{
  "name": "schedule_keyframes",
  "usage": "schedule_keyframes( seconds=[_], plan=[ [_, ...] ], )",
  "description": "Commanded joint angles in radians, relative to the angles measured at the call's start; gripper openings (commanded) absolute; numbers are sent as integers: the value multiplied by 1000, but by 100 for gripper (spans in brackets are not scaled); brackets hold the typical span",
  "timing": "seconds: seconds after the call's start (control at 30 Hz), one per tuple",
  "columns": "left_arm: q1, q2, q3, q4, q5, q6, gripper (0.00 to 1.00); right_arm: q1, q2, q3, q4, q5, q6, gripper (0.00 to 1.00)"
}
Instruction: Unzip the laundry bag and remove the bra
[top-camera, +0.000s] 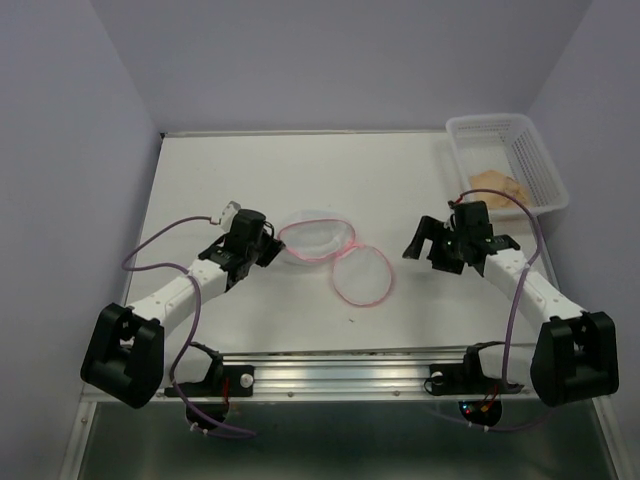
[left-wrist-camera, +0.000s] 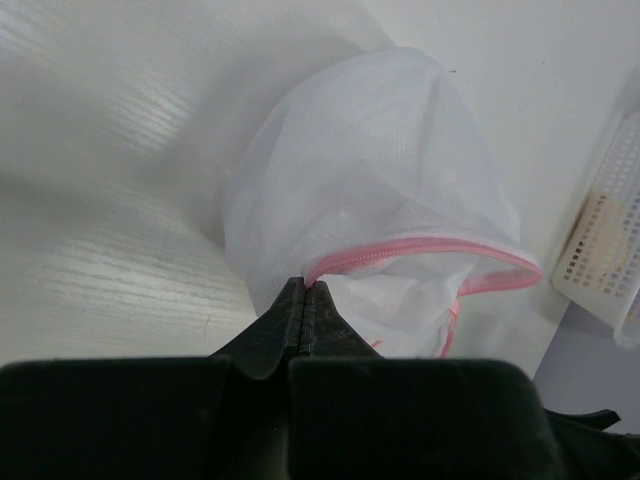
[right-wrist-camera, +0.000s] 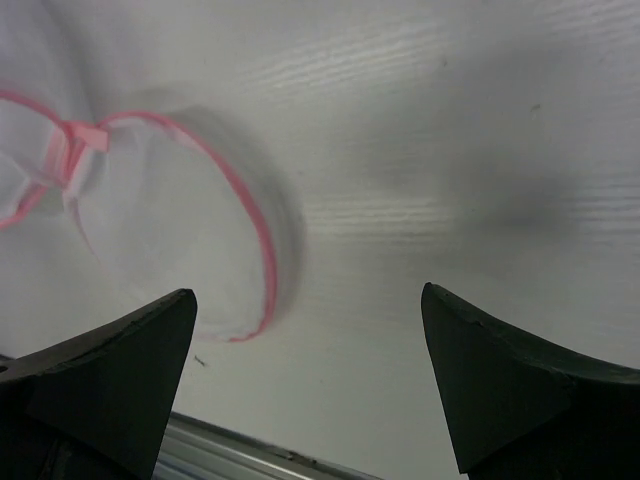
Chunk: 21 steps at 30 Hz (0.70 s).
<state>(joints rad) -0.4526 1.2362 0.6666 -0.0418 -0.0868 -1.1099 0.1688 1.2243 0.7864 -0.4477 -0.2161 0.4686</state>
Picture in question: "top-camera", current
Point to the white plastic basket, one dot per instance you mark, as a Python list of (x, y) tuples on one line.
[(510, 144)]

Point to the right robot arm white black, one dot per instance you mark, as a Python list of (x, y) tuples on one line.
[(552, 345)]

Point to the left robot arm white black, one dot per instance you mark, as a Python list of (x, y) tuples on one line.
[(126, 357)]

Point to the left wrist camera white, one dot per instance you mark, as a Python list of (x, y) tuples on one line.
[(225, 218)]

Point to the white mesh laundry bag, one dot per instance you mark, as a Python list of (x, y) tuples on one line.
[(360, 274)]

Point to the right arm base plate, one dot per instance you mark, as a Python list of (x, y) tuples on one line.
[(448, 379)]

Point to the beige bra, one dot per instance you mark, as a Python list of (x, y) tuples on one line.
[(495, 180)]

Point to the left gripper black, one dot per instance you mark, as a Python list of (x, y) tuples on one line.
[(273, 248)]

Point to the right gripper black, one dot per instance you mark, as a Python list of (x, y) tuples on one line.
[(429, 228)]

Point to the aluminium rail frame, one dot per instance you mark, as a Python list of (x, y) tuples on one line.
[(304, 341)]

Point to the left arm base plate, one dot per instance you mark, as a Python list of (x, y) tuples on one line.
[(222, 380)]

